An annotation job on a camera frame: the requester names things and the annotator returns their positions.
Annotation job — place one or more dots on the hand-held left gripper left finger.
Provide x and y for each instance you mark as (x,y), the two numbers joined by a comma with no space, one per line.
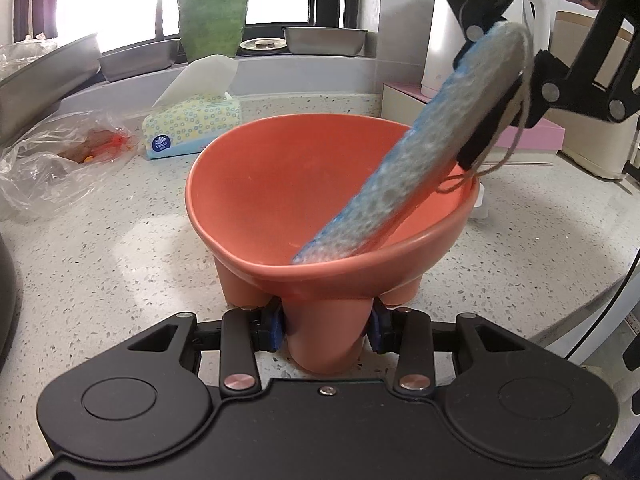
(272,327)

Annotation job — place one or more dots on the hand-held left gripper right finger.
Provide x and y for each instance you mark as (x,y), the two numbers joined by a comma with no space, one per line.
(380,327)

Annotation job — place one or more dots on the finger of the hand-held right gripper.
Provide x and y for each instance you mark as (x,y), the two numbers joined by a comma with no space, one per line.
(472,25)
(482,142)

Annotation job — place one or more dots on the blue patterned sponge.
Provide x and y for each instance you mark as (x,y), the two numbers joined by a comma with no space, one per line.
(425,135)

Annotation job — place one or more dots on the orange footed bowl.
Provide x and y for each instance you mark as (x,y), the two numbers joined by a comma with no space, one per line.
(280,185)

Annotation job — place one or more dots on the white electric kettle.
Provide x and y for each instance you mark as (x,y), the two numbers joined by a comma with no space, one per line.
(442,50)

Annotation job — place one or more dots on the pink flat box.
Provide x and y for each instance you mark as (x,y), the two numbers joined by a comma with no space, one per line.
(535,137)

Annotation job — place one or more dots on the beige box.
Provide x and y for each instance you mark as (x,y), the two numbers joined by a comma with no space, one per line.
(575,35)

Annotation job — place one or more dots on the small steel tray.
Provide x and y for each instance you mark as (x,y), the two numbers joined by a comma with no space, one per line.
(325,42)
(140,60)

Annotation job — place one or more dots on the round metal lid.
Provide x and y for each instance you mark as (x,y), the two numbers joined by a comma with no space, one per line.
(263,46)

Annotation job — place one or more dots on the patterned tissue box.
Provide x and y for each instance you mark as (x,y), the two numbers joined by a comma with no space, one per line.
(195,120)

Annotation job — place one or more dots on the green vase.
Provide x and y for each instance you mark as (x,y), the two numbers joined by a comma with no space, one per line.
(215,15)

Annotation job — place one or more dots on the black cooker inner pot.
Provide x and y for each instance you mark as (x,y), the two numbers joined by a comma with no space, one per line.
(7,310)

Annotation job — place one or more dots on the large steel tray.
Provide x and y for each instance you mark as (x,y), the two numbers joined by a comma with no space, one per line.
(45,85)

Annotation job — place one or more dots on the clear plastic food bag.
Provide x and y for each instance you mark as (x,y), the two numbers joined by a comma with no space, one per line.
(20,52)

